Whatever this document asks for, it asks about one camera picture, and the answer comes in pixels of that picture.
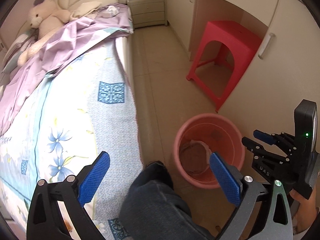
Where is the red plastic stool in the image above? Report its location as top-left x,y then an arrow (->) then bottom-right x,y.
186,21 -> 262,112

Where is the cream built-in cabinet desk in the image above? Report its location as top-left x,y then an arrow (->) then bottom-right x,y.
168,0 -> 319,137

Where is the person's right hand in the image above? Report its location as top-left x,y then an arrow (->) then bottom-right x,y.
290,187 -> 318,234

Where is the floral blue white bedspread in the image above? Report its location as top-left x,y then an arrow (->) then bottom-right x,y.
1,37 -> 143,239

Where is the purple bed sheet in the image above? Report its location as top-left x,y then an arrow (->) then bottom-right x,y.
1,3 -> 133,134

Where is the beige nightstand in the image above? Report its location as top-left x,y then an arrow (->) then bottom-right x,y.
127,0 -> 168,29

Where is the pink plastic trash bucket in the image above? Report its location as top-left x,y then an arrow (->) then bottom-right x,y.
172,113 -> 245,190

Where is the crumpled white tissue on sheet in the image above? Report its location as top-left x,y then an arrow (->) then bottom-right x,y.
105,5 -> 119,17

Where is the person's dark jeans leg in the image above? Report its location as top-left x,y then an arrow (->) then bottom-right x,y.
119,161 -> 215,239

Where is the striped pillow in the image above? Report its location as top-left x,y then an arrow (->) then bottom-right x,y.
2,29 -> 39,74

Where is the large cream teddy bear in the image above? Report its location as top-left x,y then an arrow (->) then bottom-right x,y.
17,0 -> 71,67

